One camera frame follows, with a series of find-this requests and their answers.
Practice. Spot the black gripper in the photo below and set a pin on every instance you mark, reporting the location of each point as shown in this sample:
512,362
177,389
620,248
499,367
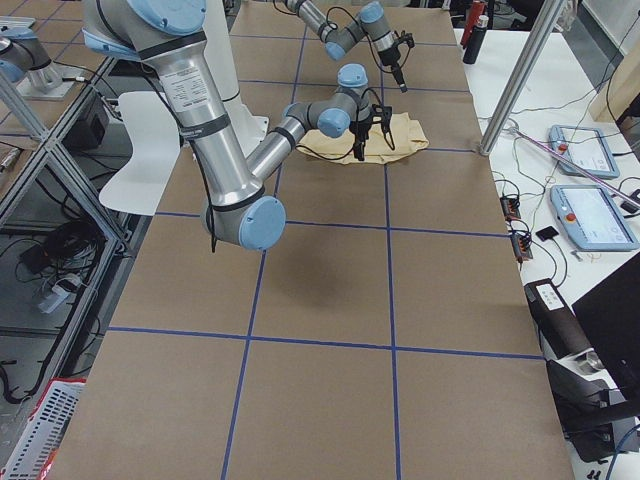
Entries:
361,127
391,60

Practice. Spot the beige long-sleeve printed shirt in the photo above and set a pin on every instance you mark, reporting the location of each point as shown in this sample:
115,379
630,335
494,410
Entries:
406,137

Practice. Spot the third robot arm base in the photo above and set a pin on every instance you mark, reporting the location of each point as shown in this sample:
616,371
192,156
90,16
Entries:
26,63

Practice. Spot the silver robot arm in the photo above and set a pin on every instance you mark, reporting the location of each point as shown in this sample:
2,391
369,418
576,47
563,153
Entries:
370,24
331,117

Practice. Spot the black bottle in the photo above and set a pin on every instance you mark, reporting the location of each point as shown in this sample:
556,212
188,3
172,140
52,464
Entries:
475,40

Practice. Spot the red circuit board upper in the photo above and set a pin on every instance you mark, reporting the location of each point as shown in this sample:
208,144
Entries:
510,207

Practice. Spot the red circuit board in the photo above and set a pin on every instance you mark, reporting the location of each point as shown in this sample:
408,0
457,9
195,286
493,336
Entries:
521,245
510,207

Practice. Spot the red circuit board lower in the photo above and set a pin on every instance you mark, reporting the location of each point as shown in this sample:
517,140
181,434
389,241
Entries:
521,245

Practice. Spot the upper blue teach pendant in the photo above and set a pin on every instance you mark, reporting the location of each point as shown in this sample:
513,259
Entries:
585,147

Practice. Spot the blue teach pendant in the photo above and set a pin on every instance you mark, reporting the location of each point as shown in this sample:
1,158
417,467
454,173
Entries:
591,219
585,147

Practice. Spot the lower blue teach pendant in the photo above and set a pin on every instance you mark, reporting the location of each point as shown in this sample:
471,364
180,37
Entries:
591,219

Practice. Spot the black monitor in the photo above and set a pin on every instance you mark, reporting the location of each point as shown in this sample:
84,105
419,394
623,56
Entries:
609,317

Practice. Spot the black desktop device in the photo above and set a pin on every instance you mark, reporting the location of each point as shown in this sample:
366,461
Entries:
593,411

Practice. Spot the red white plastic basket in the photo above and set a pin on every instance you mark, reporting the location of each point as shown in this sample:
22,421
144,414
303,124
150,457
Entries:
35,451

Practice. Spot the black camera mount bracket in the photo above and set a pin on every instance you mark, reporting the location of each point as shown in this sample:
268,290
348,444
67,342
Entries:
384,114

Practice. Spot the gripper camera bracket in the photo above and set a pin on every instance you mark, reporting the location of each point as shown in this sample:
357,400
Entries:
405,38

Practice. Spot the aluminium frame post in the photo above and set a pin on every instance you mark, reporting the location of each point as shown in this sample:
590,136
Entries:
537,38

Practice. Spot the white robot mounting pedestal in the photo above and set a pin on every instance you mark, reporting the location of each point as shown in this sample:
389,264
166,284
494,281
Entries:
187,44

